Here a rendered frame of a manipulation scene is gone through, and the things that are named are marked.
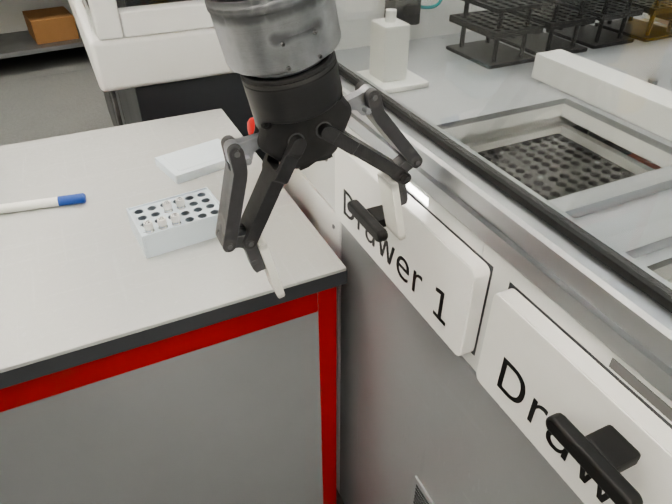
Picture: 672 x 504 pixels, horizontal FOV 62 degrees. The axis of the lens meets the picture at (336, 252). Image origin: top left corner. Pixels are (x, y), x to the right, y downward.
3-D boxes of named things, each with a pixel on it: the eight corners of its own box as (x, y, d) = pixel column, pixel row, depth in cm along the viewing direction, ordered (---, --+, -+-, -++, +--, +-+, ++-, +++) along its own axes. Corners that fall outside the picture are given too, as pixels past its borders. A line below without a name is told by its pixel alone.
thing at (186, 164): (177, 184, 94) (175, 175, 93) (156, 165, 100) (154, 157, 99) (242, 162, 101) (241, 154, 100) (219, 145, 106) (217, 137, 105)
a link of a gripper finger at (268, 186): (311, 141, 45) (296, 136, 44) (256, 255, 49) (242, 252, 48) (293, 123, 48) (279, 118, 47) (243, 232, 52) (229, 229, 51)
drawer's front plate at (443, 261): (459, 359, 55) (475, 273, 48) (334, 215, 76) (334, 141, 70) (473, 354, 56) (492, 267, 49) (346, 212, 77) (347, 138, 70)
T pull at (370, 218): (378, 245, 57) (379, 234, 56) (346, 209, 62) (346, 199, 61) (408, 236, 58) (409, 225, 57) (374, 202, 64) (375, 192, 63)
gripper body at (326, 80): (250, 92, 39) (283, 198, 45) (356, 51, 41) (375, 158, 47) (220, 61, 44) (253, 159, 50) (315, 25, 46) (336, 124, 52)
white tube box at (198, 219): (146, 259, 78) (141, 236, 75) (131, 229, 84) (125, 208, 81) (230, 233, 83) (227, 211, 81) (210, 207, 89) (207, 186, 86)
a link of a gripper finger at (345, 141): (298, 121, 48) (307, 107, 48) (385, 168, 55) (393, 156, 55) (317, 139, 45) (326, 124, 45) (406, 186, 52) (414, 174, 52)
